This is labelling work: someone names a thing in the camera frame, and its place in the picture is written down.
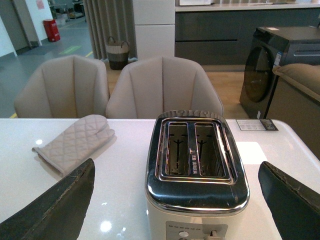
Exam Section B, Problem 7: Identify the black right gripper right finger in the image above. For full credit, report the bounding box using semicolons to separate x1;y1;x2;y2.
258;161;320;240

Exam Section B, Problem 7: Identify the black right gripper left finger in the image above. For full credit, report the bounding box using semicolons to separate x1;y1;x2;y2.
0;158;95;240

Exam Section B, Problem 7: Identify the chrome and cream toaster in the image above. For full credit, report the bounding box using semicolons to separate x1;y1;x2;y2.
145;110;250;240

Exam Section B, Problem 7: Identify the grey quilted oven mitt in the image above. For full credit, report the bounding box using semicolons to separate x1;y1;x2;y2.
32;114;115;177

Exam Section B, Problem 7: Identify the small info card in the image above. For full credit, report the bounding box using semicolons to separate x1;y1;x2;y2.
236;119;278;131

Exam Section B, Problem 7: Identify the beige chair left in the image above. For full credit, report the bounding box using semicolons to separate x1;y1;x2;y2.
14;55;110;119

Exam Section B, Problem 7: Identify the beige chair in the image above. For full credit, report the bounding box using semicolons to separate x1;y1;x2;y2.
14;55;110;119
106;56;224;119

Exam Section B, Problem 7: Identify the beige chair right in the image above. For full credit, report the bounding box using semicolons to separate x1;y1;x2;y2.
106;56;224;119

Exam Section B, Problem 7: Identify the black washing machine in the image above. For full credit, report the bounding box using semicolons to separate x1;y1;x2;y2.
239;26;320;120

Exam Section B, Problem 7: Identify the woven storage basket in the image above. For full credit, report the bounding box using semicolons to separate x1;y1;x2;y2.
106;36;130;70

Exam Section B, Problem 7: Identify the red bin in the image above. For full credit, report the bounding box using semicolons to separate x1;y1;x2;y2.
42;19;61;42

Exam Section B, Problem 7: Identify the grey kitchen cabinet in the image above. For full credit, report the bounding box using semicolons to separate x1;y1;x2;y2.
175;4;320;65

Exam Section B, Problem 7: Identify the grey curtain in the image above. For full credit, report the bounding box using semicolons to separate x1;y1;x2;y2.
83;0;137;60

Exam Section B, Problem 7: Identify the white tall cabinet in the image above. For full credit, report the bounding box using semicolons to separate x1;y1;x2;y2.
132;0;176;61

